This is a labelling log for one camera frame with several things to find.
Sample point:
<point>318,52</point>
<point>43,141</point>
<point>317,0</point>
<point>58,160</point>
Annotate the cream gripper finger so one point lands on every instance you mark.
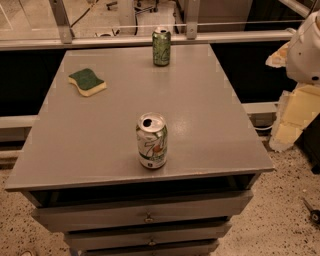
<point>295,111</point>
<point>279,58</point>

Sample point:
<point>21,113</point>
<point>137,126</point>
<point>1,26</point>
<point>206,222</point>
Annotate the green and yellow sponge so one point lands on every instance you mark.
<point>87,82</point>

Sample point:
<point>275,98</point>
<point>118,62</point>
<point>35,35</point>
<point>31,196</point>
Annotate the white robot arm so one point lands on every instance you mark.
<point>303,56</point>

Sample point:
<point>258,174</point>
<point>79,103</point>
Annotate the green soda can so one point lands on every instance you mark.
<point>161,44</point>

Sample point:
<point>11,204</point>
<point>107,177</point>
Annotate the white 7up can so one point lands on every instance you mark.
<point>152,134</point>

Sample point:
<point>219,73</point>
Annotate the black tool on floor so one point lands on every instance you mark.
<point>314,213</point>

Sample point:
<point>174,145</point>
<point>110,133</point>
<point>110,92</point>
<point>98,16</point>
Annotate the bottom grey drawer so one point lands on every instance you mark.
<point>189,248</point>

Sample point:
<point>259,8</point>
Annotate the grey drawer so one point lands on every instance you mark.
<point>148,236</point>
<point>189,248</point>
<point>149,211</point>

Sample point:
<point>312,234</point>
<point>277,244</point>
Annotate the grey drawer cabinet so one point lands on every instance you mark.
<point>130,159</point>

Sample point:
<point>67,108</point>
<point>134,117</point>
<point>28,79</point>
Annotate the middle grey drawer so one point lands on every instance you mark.
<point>148,236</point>

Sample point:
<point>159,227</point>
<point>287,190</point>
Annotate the top grey drawer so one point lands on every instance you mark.
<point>149,211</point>

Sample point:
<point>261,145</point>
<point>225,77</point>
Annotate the metal railing frame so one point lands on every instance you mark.
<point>70,24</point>

